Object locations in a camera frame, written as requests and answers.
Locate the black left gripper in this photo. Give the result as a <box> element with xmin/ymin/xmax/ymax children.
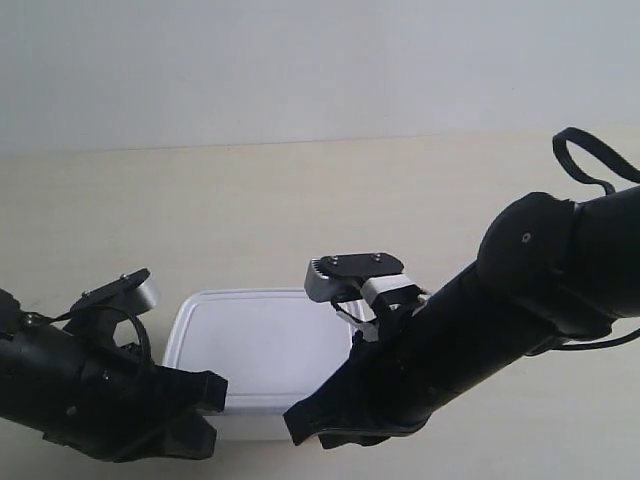
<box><xmin>43</xmin><ymin>320</ymin><xmax>228</xmax><ymax>463</ymax></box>

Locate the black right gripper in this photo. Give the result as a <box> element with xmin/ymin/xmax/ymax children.
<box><xmin>283</xmin><ymin>299</ymin><xmax>450</xmax><ymax>450</ymax></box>

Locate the white lidded plastic container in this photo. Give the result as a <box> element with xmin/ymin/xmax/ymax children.
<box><xmin>163</xmin><ymin>288</ymin><xmax>355</xmax><ymax>442</ymax></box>

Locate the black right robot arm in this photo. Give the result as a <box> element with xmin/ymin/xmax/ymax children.
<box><xmin>284</xmin><ymin>188</ymin><xmax>639</xmax><ymax>449</ymax></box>

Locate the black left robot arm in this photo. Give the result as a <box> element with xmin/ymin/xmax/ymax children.
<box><xmin>1</xmin><ymin>292</ymin><xmax>228</xmax><ymax>463</ymax></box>

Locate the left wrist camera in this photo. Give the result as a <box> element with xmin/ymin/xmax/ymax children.
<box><xmin>63</xmin><ymin>268</ymin><xmax>159</xmax><ymax>346</ymax></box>

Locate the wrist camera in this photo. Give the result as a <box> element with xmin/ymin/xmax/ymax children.
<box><xmin>304</xmin><ymin>252</ymin><xmax>431</xmax><ymax>343</ymax></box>
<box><xmin>63</xmin><ymin>268</ymin><xmax>159</xmax><ymax>346</ymax></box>

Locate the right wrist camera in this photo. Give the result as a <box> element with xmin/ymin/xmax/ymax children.
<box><xmin>304</xmin><ymin>252</ymin><xmax>431</xmax><ymax>343</ymax></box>

